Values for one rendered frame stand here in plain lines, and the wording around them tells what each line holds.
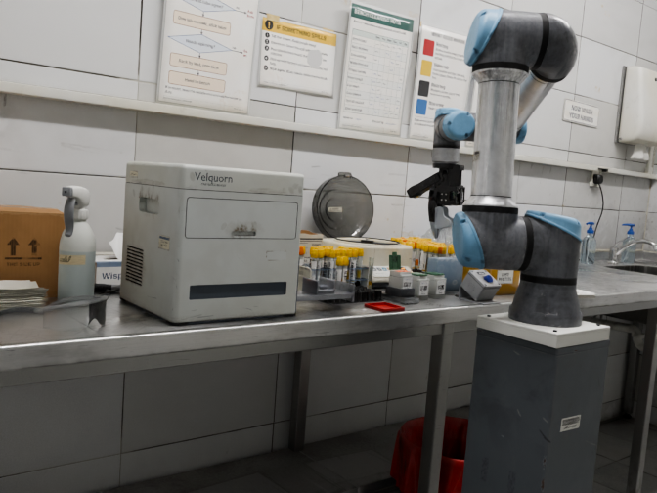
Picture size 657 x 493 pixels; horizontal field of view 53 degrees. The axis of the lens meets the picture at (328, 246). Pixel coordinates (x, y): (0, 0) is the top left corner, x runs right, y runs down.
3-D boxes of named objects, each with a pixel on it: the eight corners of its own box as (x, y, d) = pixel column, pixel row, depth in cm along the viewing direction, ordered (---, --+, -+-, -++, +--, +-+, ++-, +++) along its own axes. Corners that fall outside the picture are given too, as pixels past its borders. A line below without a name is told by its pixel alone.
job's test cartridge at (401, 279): (400, 297, 166) (402, 272, 165) (387, 293, 169) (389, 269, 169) (412, 296, 168) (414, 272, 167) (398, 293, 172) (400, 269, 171)
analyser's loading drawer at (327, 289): (280, 306, 138) (281, 282, 138) (262, 300, 143) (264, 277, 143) (354, 301, 151) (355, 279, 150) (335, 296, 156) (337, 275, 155)
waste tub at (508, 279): (488, 295, 188) (491, 261, 187) (454, 288, 199) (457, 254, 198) (518, 294, 195) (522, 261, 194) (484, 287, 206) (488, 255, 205)
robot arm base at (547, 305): (597, 326, 139) (601, 279, 138) (544, 329, 132) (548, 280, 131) (545, 312, 152) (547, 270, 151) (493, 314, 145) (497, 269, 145)
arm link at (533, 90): (599, 4, 135) (517, 118, 182) (547, 0, 135) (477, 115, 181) (604, 54, 132) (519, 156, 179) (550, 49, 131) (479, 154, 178)
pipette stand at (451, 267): (438, 295, 181) (441, 259, 181) (421, 291, 187) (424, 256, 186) (464, 294, 187) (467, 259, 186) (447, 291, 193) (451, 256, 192)
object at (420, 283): (416, 300, 171) (419, 275, 170) (404, 297, 175) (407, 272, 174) (427, 299, 174) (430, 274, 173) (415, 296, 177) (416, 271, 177)
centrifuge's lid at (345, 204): (319, 168, 207) (306, 171, 214) (318, 248, 207) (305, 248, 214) (375, 173, 218) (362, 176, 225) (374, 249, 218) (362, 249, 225)
